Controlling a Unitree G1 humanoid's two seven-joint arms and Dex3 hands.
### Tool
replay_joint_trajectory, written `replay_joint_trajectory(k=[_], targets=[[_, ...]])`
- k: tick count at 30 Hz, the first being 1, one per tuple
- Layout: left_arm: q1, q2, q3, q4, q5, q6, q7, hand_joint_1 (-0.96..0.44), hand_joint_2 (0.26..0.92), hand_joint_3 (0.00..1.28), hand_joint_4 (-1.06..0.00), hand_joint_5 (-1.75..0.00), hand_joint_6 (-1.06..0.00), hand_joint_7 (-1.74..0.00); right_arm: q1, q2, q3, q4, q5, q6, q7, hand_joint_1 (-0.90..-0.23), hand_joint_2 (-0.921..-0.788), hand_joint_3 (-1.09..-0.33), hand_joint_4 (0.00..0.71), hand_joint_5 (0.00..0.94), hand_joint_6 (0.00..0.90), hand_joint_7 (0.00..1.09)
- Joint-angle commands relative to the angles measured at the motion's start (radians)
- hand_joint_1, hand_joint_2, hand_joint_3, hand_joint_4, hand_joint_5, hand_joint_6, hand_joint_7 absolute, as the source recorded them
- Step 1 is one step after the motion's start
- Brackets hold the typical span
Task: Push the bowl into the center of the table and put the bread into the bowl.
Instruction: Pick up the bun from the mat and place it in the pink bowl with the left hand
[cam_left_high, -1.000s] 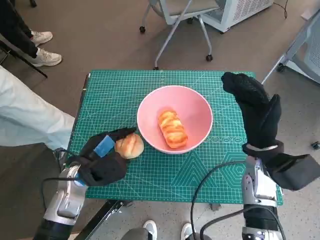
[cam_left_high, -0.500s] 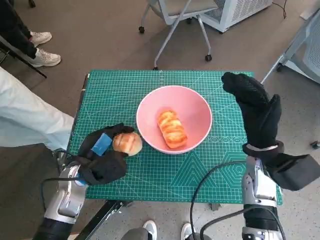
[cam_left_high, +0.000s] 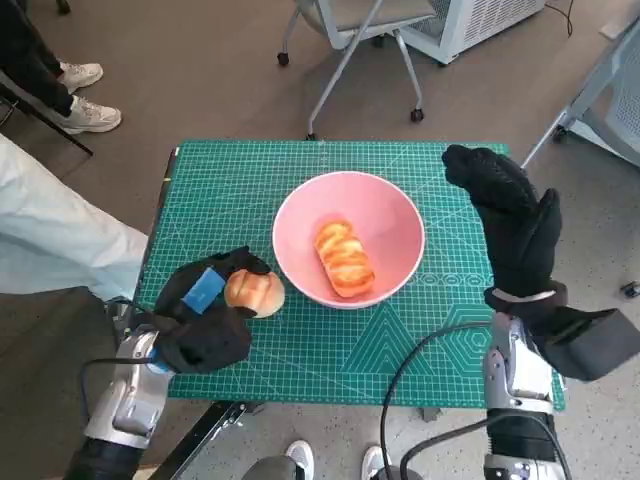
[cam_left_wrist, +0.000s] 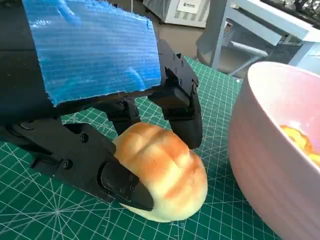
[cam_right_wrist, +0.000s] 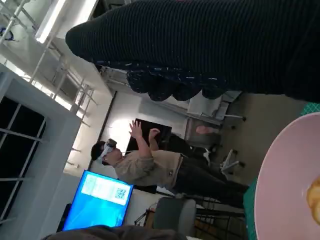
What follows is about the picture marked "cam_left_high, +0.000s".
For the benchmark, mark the black metal chair leg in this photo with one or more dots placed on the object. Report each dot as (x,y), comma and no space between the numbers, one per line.
(75,141)

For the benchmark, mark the right black gloved robot hand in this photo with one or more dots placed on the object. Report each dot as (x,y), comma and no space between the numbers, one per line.
(522,235)

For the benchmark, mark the green cutting mat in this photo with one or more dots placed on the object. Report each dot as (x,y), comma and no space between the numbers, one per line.
(300,360)

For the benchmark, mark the white shoe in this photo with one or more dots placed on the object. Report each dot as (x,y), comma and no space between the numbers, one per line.
(375,460)
(300,457)

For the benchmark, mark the white perforated cabinet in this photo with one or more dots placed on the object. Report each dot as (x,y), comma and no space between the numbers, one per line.
(490,20)

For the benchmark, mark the pale mesh wheeled chair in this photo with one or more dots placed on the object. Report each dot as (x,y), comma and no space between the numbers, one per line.
(625,110)

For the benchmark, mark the black caster wheel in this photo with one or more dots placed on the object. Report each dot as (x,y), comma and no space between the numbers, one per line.
(631,288)

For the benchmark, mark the long striped bread loaf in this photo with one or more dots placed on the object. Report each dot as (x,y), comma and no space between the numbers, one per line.
(345,260)

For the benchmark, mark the black metal table rail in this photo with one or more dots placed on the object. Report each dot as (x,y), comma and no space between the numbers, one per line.
(205,435)

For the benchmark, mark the grey wheeled chair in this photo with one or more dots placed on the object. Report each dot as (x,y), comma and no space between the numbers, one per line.
(380,12)

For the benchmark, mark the pink bowl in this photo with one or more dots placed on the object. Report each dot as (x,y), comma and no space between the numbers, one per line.
(300,225)

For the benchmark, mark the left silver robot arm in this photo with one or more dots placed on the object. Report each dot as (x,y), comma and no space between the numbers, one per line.
(125,400)

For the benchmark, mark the right black wrist camera box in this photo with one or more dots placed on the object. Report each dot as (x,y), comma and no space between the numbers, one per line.
(590,345)

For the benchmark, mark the pale cardboard piece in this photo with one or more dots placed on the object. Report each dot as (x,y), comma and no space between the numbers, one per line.
(620,25)

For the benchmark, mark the person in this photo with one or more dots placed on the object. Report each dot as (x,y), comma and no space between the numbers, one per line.
(25,45)
(50,225)

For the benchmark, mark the left bare robot hand blue tape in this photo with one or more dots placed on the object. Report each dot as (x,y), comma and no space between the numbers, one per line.
(185,290)

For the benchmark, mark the round bread bun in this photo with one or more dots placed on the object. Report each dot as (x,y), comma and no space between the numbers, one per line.
(257,295)

